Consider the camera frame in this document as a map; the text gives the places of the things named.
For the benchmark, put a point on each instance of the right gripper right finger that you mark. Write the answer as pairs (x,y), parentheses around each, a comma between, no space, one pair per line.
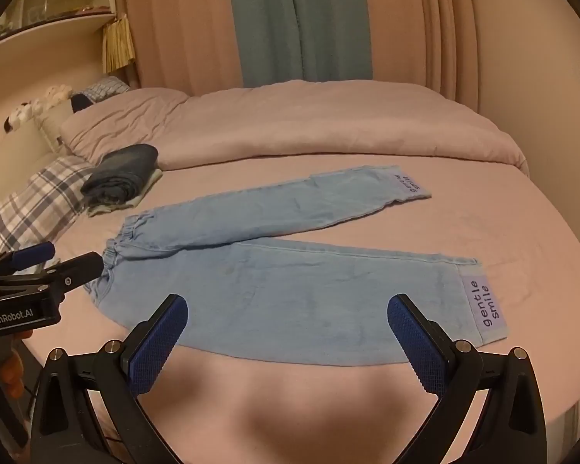
(511,427)

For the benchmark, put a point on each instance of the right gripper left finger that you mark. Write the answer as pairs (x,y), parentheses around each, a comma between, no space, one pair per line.
(65,428)

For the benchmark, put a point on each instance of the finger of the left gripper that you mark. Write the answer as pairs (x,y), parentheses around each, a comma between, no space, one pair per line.
(17,260)
(64,276)

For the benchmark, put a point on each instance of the light blue denim pants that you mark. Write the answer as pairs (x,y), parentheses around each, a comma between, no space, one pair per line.
(255,292)

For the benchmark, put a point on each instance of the person left hand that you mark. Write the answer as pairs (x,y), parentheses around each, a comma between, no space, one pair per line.
(12,369)

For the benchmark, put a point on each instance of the dark folded jeans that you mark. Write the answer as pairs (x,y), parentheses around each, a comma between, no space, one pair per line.
(121,175)

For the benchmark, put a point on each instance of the plush toy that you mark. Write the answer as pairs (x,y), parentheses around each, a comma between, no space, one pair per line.
(52,97)

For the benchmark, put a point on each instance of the pink pillow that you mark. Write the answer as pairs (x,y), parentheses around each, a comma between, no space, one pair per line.
(137,116)

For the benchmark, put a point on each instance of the small plaid pillow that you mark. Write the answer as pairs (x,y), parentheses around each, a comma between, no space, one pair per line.
(105,88)

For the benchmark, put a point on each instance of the pink curtain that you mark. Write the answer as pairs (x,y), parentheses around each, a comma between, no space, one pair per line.
(191,45)

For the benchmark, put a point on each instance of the pink duvet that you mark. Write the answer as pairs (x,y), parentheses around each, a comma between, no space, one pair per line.
(348,117)

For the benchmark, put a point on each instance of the teal curtain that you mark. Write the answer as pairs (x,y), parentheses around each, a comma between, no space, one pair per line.
(310,40)

